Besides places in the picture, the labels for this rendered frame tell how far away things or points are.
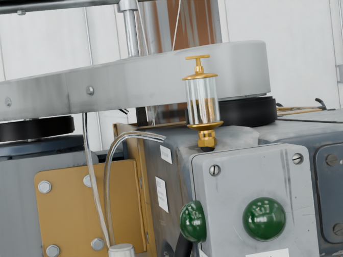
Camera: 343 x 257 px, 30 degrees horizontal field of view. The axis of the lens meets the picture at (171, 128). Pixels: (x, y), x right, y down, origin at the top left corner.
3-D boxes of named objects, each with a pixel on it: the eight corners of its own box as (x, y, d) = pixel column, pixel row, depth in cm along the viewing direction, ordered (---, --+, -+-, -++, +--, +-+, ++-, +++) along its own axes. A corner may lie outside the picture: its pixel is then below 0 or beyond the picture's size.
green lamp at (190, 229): (186, 250, 43) (180, 206, 43) (177, 241, 46) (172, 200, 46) (222, 244, 43) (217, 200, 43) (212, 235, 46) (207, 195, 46)
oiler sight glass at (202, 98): (193, 125, 49) (188, 79, 49) (186, 124, 52) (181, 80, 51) (224, 121, 50) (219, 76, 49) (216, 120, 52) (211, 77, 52)
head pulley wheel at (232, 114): (198, 133, 58) (195, 106, 58) (179, 130, 67) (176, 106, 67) (291, 121, 60) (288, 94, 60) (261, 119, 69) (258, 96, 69)
